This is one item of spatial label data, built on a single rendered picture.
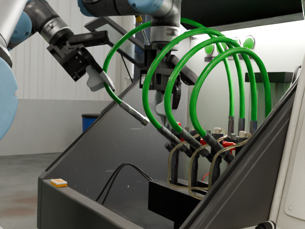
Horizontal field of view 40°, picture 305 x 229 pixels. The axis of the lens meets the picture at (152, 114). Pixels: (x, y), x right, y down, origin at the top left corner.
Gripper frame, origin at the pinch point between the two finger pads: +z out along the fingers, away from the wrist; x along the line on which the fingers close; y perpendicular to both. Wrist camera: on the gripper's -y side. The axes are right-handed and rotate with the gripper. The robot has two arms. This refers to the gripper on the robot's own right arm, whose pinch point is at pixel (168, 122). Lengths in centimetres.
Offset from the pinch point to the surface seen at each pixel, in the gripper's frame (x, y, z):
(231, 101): 0.5, -22.2, -5.9
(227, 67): -0.2, -20.5, -15.7
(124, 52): -355, -187, -53
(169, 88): 16.7, 11.9, -8.7
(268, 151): 35.0, 1.4, 2.7
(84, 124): -576, -238, 55
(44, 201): -28.1, 23.1, 25.3
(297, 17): 17.2, -27.8, -28.8
